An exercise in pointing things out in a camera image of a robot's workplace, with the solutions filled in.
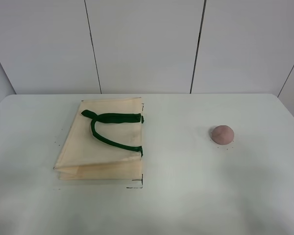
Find cream linen bag green handles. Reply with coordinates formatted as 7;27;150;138
54;97;144;180

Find pink peach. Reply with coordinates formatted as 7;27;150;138
209;125;235;145

